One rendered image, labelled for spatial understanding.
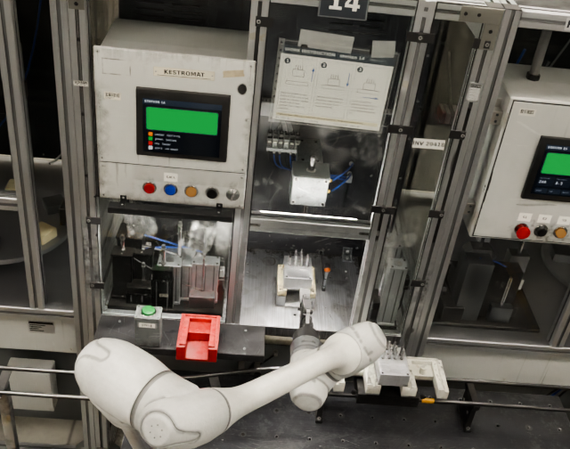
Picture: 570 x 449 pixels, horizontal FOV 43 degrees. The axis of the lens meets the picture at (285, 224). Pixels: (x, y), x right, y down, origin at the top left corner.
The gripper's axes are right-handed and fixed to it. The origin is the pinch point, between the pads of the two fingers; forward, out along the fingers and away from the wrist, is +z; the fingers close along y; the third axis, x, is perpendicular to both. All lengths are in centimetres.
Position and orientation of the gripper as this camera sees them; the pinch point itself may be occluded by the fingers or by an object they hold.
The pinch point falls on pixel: (305, 297)
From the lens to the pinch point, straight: 219.5
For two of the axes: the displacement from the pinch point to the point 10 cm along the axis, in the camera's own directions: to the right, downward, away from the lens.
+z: 0.0, -5.6, 8.3
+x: -9.9, -0.9, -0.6
